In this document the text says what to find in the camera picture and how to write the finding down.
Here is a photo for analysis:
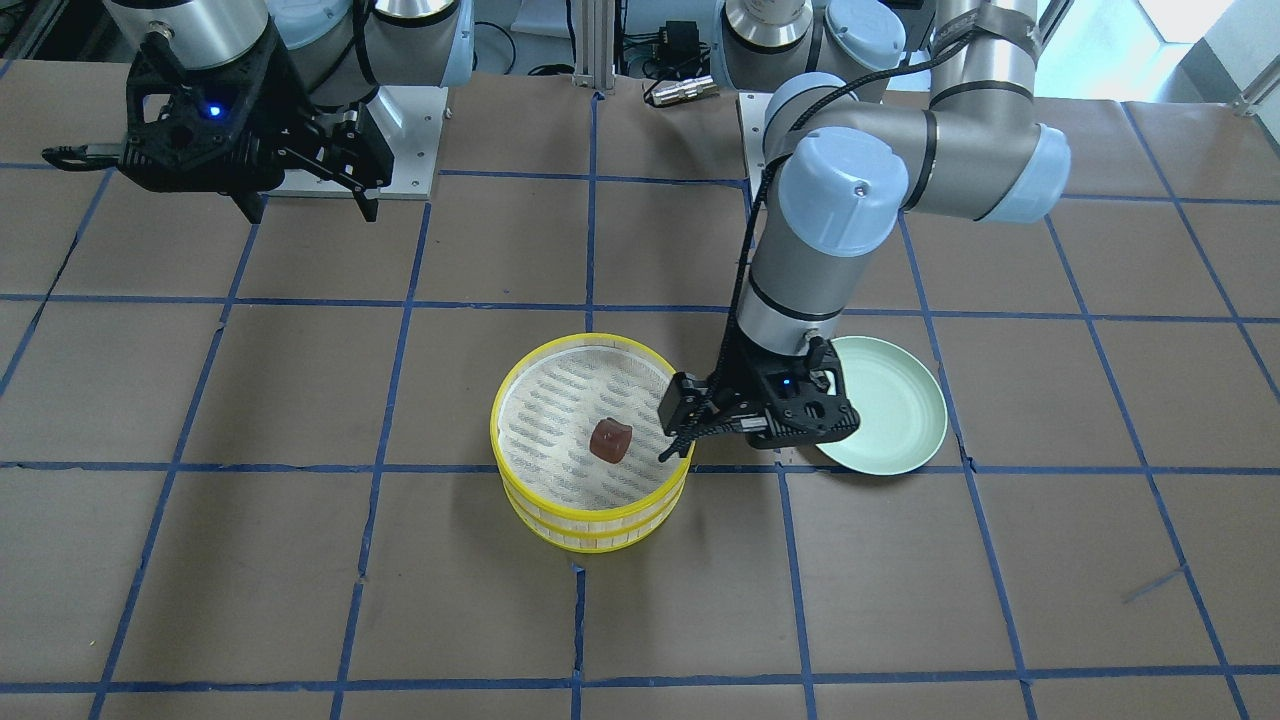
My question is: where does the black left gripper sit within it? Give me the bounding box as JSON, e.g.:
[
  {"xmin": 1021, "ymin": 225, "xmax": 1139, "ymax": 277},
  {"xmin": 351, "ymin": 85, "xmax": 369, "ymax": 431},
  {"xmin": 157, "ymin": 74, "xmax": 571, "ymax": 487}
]
[{"xmin": 657, "ymin": 334, "xmax": 861, "ymax": 462}]

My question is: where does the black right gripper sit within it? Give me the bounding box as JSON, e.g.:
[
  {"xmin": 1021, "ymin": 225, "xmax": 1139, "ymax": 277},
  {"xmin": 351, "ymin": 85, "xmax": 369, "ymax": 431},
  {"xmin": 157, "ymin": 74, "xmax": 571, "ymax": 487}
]
[{"xmin": 232, "ymin": 105, "xmax": 393, "ymax": 225}]

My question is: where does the brown bun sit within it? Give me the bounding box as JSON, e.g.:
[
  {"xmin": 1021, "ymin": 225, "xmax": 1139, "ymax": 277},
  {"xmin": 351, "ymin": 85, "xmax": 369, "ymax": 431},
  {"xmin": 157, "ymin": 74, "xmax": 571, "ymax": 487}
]
[{"xmin": 588, "ymin": 416, "xmax": 634, "ymax": 465}]

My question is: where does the yellow bamboo steamer tray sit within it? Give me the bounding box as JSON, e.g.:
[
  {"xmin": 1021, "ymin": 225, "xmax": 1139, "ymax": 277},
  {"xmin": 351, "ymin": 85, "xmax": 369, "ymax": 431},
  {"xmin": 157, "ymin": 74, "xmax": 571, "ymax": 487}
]
[
  {"xmin": 502, "ymin": 474, "xmax": 686, "ymax": 553},
  {"xmin": 489, "ymin": 332, "xmax": 690, "ymax": 511}
]

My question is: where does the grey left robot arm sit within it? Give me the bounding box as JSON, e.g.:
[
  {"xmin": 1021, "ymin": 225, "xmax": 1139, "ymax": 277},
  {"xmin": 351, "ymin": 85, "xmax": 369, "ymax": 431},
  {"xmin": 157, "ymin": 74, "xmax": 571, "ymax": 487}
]
[{"xmin": 658, "ymin": 1, "xmax": 1071, "ymax": 460}]

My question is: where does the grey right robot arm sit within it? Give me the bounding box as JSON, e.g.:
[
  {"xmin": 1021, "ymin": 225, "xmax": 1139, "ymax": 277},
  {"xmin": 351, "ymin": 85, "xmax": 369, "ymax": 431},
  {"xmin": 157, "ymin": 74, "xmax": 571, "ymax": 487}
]
[{"xmin": 84, "ymin": 1, "xmax": 475, "ymax": 223}]

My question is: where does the light green plate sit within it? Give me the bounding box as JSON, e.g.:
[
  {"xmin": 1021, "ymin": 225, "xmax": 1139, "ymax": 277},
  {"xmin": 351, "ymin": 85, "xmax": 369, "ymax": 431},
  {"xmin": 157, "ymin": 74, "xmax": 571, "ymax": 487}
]
[{"xmin": 817, "ymin": 336, "xmax": 948, "ymax": 477}]

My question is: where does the black power adapter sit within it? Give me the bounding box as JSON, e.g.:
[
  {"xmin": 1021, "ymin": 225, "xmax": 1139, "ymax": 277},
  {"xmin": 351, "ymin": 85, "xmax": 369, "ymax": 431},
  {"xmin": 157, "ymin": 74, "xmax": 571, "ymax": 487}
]
[{"xmin": 645, "ymin": 20, "xmax": 705, "ymax": 79}]

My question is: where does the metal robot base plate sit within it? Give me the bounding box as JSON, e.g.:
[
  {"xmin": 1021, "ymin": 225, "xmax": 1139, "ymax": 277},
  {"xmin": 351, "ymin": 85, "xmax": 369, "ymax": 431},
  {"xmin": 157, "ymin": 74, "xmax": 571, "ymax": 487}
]
[{"xmin": 369, "ymin": 86, "xmax": 448, "ymax": 201}]

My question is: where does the silver cable connector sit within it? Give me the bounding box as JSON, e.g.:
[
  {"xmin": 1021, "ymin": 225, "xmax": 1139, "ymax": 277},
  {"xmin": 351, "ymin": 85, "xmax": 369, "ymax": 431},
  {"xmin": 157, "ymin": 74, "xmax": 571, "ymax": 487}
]
[{"xmin": 643, "ymin": 76, "xmax": 721, "ymax": 108}]

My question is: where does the aluminium frame post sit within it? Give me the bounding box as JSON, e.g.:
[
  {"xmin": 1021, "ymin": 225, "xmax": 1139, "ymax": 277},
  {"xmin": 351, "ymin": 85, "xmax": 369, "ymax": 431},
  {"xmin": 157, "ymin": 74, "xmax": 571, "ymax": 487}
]
[{"xmin": 564, "ymin": 1, "xmax": 623, "ymax": 96}]

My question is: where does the black cable bundle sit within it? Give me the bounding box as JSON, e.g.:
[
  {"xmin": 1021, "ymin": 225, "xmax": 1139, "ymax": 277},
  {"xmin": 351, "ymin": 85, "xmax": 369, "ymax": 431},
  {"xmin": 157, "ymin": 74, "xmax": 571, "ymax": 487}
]
[{"xmin": 470, "ymin": 15, "xmax": 721, "ymax": 81}]

